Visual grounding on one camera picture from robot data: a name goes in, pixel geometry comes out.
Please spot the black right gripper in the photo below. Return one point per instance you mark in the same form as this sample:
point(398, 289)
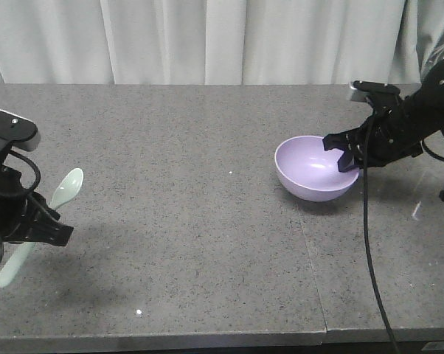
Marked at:
point(388, 134)

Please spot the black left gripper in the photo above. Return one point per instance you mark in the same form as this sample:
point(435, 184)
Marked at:
point(13, 212)

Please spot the purple plastic bowl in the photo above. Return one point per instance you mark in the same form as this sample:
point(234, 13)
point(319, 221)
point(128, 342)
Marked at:
point(309, 172)

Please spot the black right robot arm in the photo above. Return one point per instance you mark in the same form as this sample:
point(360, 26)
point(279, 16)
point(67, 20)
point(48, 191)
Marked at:
point(429, 98)

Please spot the grey stone countertop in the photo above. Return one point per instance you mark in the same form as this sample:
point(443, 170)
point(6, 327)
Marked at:
point(183, 235)

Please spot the white curtain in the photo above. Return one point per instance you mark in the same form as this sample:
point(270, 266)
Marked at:
point(219, 42)

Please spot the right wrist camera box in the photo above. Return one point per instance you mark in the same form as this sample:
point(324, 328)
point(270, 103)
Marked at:
point(364, 91)

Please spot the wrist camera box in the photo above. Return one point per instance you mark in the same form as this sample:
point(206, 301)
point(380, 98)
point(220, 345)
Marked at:
point(364, 91)
point(17, 131)

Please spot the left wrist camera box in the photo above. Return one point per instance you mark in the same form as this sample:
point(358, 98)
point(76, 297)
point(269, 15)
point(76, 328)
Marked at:
point(17, 131)

